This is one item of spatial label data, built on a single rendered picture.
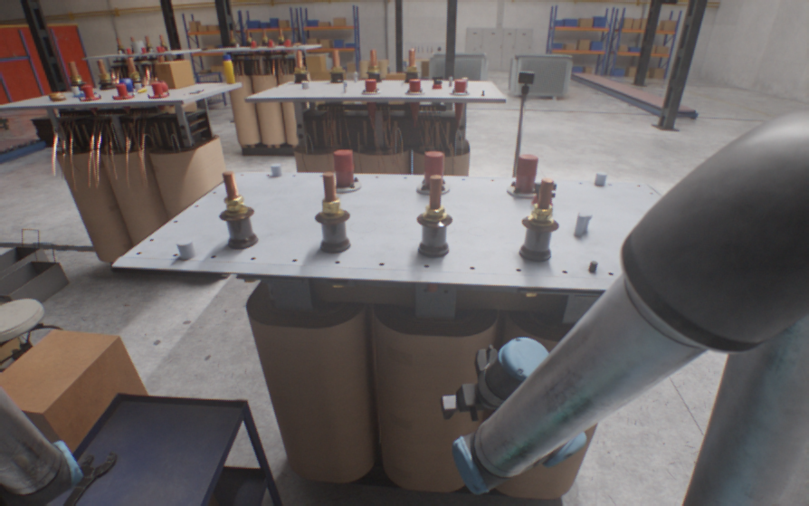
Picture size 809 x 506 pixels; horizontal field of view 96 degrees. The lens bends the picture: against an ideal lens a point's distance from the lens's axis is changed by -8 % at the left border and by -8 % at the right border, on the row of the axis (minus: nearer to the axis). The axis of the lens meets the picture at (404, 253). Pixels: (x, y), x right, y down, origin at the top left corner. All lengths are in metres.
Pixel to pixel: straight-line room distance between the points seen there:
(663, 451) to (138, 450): 2.35
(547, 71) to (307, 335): 12.60
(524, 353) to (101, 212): 3.59
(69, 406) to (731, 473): 1.68
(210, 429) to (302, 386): 0.33
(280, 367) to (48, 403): 0.72
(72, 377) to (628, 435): 2.53
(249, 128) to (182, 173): 3.99
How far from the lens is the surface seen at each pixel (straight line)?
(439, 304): 1.20
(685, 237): 0.29
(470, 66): 12.83
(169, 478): 1.33
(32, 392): 1.75
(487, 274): 0.99
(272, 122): 7.01
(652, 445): 2.61
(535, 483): 1.88
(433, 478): 1.84
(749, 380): 0.47
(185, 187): 3.35
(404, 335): 1.24
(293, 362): 1.42
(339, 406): 1.55
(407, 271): 0.99
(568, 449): 0.77
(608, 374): 0.39
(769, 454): 0.50
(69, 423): 1.73
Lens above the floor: 1.89
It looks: 30 degrees down
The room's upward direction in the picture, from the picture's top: straight up
